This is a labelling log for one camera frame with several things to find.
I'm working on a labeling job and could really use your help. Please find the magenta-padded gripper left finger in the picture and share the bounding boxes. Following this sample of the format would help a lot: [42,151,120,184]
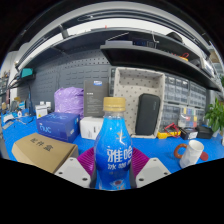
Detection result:
[54,147,98,189]

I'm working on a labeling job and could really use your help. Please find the purple plastic bag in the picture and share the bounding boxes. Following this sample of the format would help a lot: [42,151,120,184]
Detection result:
[53,86,85,119]

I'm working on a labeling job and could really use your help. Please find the brown cardboard box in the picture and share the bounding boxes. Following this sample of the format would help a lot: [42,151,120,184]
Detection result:
[11,132,80,174]

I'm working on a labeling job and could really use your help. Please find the white mug with brown handle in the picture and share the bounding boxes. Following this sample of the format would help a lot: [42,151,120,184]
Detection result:
[173,139,205,169]

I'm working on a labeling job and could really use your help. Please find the yellow multimeter with red leads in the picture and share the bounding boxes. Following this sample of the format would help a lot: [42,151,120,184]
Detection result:
[157,122,183,140]

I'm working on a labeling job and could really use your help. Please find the flat black case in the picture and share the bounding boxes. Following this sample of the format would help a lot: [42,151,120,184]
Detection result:
[195,124,215,140]

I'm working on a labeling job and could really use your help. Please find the flat black product box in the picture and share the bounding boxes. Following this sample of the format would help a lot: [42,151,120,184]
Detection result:
[83,79,110,118]

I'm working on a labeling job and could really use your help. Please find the blue product box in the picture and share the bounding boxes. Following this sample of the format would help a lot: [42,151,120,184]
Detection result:
[35,111,81,143]

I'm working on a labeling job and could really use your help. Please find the white perforated tray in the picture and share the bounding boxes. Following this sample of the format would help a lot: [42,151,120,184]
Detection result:
[113,67,166,139]

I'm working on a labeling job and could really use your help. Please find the green potted plant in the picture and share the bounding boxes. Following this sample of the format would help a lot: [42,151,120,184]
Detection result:
[203,98,224,134]

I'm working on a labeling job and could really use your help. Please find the dark wall shelf unit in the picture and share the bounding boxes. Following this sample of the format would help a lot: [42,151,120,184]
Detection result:
[14,13,223,93]

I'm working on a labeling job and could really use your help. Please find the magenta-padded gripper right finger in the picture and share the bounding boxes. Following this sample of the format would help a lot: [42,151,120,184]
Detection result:
[129,146,172,189]

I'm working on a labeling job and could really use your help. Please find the white metal shelf rack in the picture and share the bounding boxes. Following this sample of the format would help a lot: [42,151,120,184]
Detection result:
[209,46,224,88]

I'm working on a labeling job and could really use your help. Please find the black box with white label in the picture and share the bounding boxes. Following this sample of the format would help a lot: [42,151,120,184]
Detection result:
[179,126,199,141]

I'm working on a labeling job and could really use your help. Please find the small white labelled box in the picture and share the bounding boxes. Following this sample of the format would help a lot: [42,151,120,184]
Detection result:
[35,103,49,119]

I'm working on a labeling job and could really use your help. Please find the white product box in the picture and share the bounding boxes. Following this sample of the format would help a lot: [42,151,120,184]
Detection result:
[79,116,104,141]

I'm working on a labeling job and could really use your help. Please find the grey small-parts drawer cabinet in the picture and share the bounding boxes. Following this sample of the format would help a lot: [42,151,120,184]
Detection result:
[161,103,182,128]
[188,80,208,109]
[164,73,190,108]
[195,107,208,127]

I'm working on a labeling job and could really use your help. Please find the blue drink bottle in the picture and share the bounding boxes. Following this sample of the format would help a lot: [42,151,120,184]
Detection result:
[93,96,134,191]

